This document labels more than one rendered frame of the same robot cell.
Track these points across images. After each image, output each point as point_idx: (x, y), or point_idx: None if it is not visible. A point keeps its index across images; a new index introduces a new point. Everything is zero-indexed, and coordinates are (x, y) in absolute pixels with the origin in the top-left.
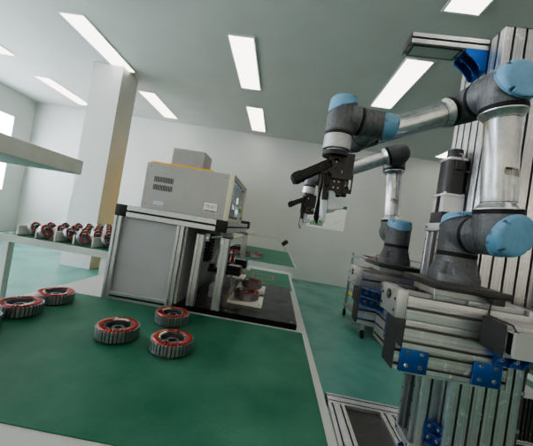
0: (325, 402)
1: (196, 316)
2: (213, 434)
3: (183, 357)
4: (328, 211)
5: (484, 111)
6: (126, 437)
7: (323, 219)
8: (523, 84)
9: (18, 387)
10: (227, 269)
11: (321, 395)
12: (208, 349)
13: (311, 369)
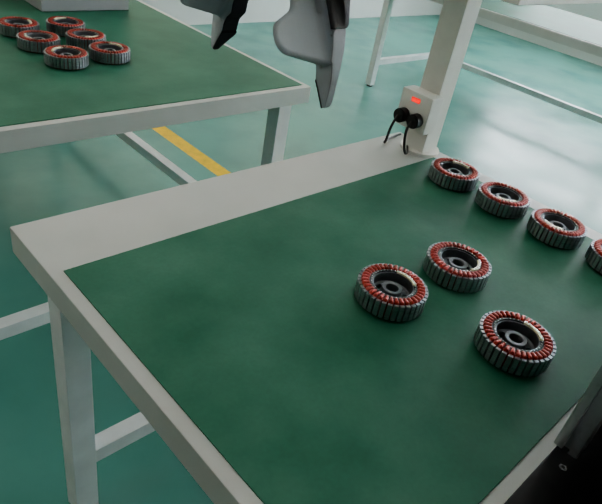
0: (125, 364)
1: (545, 408)
2: (200, 251)
3: (354, 299)
4: (294, 48)
5: None
6: (248, 219)
7: (214, 40)
8: None
9: (360, 204)
10: None
11: (138, 375)
12: (368, 337)
13: (198, 432)
